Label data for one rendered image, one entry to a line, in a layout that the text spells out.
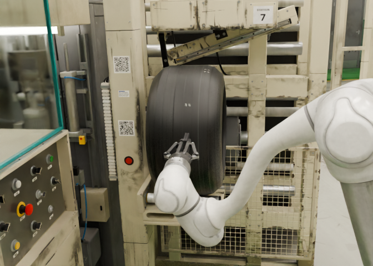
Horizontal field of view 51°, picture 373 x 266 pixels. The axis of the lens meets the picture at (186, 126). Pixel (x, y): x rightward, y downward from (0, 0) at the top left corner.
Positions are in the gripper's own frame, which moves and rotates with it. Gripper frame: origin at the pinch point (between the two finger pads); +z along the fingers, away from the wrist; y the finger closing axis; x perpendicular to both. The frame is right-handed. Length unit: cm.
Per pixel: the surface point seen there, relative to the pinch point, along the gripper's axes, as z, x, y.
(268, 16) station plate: 57, -36, -33
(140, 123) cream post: 25.6, 4.6, 24.8
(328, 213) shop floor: 159, 150, -96
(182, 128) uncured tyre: 5.0, -2.6, 2.1
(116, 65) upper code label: 28.2, -22.0, 33.5
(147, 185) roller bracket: 17.5, 33.1, 22.4
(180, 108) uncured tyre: 9.6, -9.4, 3.3
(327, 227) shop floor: 136, 147, -91
